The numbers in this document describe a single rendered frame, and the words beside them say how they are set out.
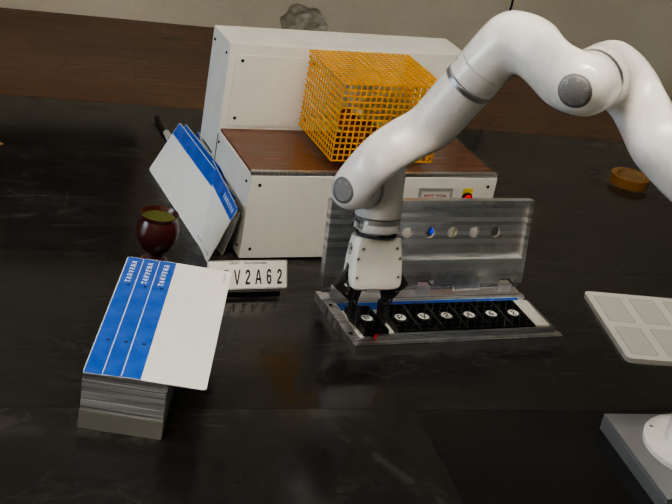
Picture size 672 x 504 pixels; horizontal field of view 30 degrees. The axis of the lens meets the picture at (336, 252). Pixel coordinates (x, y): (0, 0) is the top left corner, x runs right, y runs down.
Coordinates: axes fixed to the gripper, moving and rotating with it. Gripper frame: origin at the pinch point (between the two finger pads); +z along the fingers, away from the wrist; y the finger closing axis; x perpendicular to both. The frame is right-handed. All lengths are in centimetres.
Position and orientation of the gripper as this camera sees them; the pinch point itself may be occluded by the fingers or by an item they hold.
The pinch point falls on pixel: (367, 313)
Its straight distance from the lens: 232.0
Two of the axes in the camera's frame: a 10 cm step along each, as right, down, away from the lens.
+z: -0.9, 9.6, 2.5
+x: -3.8, -2.7, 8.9
